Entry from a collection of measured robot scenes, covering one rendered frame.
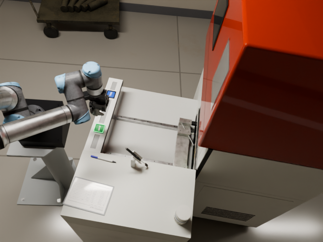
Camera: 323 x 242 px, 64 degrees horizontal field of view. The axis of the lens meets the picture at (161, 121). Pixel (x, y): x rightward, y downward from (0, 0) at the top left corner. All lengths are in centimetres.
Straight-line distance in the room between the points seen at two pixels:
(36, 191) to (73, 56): 164
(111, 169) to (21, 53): 242
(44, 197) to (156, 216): 133
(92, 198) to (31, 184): 123
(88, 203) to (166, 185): 40
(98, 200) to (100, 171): 15
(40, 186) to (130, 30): 228
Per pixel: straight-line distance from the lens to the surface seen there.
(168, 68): 324
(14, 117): 142
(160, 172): 142
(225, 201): 188
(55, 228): 239
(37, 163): 261
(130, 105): 181
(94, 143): 151
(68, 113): 114
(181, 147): 160
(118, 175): 141
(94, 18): 345
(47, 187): 249
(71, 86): 115
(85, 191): 139
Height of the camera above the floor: 227
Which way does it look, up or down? 56 degrees down
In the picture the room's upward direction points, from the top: 11 degrees clockwise
